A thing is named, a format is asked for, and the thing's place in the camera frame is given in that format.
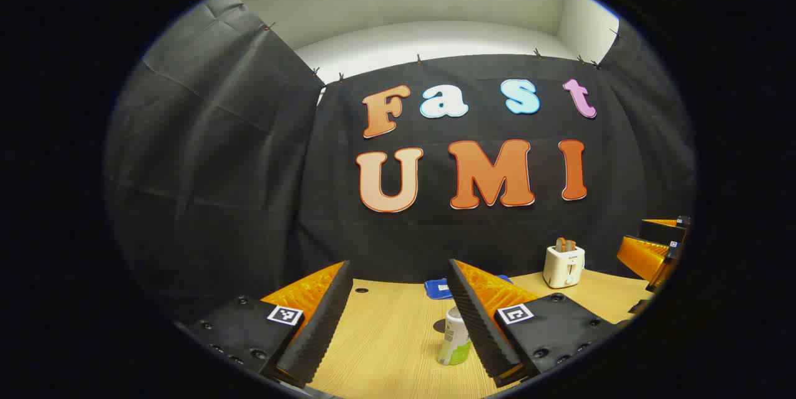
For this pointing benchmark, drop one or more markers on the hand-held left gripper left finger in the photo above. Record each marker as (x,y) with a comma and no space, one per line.
(323,324)

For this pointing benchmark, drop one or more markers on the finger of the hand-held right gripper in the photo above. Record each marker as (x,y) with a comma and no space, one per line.
(647,259)
(668,229)

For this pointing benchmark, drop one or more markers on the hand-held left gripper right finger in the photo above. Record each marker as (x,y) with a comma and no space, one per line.
(479,324)

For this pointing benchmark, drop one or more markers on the green white label water bottle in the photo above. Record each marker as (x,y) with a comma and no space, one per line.
(453,340)

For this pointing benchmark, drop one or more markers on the dark brown round coaster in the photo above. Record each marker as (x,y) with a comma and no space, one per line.
(439,325)

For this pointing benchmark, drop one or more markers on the blue towel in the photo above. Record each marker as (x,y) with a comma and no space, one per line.
(435,289)

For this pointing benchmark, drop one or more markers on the white toaster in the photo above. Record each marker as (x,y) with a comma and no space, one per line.
(563,268)

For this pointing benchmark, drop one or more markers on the black backdrop cloth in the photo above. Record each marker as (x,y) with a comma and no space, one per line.
(249,169)

